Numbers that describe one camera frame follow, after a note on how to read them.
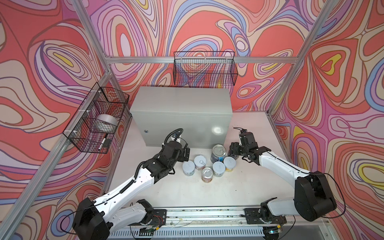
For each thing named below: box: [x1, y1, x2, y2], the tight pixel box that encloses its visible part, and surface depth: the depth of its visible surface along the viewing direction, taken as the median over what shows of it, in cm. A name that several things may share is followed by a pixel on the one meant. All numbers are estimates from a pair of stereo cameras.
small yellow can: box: [223, 156, 237, 172], surface depth 88 cm
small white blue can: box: [212, 161, 226, 178], surface depth 86 cm
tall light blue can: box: [210, 144, 227, 164], surface depth 88 cm
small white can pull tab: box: [194, 155, 207, 171], surface depth 88 cm
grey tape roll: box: [92, 114, 118, 133], surface depth 74 cm
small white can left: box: [182, 160, 196, 177], surface depth 86 cm
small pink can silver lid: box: [201, 167, 214, 183], surface depth 84 cm
